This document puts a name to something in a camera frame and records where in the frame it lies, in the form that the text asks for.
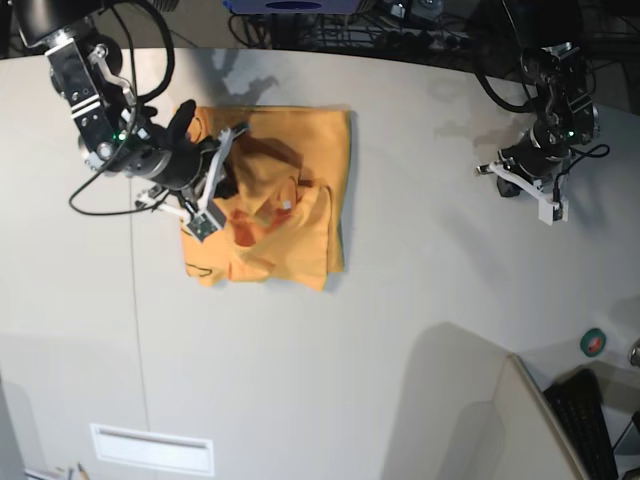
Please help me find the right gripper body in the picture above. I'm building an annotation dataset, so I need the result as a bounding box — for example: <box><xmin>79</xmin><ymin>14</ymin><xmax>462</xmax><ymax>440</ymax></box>
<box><xmin>119</xmin><ymin>99</ymin><xmax>222</xmax><ymax>197</ymax></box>

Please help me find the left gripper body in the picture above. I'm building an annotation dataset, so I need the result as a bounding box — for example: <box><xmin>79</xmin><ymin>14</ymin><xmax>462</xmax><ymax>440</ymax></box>
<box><xmin>498</xmin><ymin>128</ymin><xmax>570</xmax><ymax>190</ymax></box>

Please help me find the orange t-shirt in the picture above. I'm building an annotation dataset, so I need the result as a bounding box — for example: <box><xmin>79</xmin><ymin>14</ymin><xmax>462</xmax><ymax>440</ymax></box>
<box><xmin>181</xmin><ymin>106</ymin><xmax>352</xmax><ymax>291</ymax></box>

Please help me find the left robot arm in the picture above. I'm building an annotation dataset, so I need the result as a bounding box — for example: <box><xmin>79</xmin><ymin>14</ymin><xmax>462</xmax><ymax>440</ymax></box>
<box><xmin>474</xmin><ymin>1</ymin><xmax>639</xmax><ymax>225</ymax></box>

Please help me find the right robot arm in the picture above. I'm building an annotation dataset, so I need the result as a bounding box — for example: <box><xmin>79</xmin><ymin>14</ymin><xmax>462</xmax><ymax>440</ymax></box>
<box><xmin>10</xmin><ymin>1</ymin><xmax>249</xmax><ymax>242</ymax></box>

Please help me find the green tape roll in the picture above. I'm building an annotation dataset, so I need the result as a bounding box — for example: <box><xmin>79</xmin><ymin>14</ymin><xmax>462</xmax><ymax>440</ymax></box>
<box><xmin>579</xmin><ymin>328</ymin><xmax>607</xmax><ymax>358</ymax></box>

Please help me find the black power strip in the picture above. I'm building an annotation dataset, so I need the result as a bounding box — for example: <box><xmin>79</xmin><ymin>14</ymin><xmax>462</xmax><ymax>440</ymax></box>
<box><xmin>372</xmin><ymin>30</ymin><xmax>487</xmax><ymax>57</ymax></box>

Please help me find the black keyboard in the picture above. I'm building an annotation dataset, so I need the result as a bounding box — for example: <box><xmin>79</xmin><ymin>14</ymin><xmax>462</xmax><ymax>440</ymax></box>
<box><xmin>544</xmin><ymin>369</ymin><xmax>619</xmax><ymax>480</ymax></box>

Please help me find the white rectangular tray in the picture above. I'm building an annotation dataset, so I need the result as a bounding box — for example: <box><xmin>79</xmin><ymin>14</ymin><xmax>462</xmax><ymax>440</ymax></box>
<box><xmin>89</xmin><ymin>424</ymin><xmax>215</xmax><ymax>478</ymax></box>

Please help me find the pencil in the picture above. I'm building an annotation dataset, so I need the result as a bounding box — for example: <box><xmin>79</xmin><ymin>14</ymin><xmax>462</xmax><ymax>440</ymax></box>
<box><xmin>77</xmin><ymin>463</ymin><xmax>90</xmax><ymax>480</ymax></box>

